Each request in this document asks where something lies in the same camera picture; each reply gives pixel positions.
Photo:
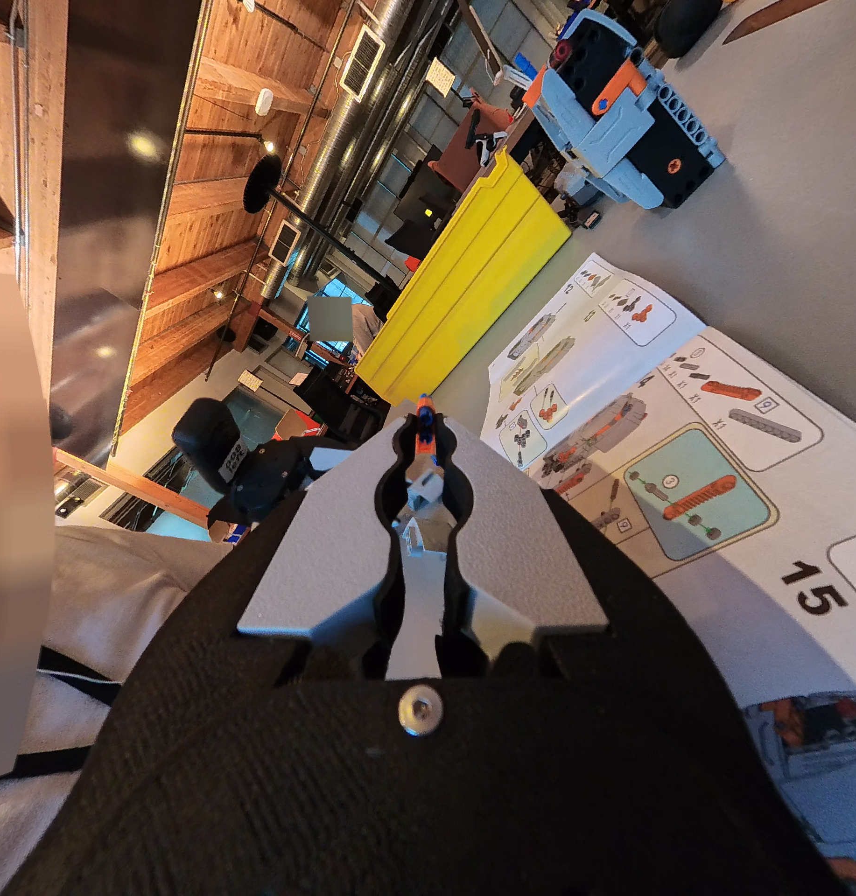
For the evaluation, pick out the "brown wooden strip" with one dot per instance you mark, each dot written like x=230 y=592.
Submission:
x=764 y=21

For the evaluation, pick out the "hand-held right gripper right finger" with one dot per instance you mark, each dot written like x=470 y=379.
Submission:
x=526 y=560

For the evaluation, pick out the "yellow plastic bin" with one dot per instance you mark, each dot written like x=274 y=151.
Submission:
x=470 y=280

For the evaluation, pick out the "black floor lamp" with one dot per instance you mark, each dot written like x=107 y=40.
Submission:
x=263 y=183

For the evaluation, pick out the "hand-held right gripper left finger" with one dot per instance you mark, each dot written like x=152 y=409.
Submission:
x=316 y=560

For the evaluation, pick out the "orange connector with blue pins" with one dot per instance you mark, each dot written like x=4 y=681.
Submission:
x=423 y=437

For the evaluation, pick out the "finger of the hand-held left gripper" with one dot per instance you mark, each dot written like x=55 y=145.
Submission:
x=324 y=460

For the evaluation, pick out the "open instruction booklet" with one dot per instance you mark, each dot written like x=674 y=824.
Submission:
x=680 y=420

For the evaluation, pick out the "black ceiling panel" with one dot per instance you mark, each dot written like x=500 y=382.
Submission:
x=120 y=210

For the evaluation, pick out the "black usb plug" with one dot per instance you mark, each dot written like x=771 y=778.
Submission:
x=587 y=220

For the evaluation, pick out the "person's beige shirt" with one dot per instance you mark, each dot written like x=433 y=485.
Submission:
x=120 y=574

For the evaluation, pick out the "metal air duct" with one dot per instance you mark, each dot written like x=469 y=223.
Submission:
x=344 y=126

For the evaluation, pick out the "brown armchair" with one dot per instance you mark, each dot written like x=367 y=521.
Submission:
x=463 y=150

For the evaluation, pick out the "partly built robot model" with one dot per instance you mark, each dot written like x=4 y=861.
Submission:
x=610 y=126

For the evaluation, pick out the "white ceiling detector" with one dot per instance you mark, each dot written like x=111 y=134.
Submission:
x=264 y=101

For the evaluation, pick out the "grey curved panel piece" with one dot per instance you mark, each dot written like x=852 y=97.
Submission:
x=417 y=504

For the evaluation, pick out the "large white air vent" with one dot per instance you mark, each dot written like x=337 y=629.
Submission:
x=363 y=61

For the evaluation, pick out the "small white air vent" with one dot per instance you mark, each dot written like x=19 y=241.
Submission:
x=284 y=243

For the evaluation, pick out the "black pouch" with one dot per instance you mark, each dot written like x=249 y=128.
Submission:
x=687 y=28

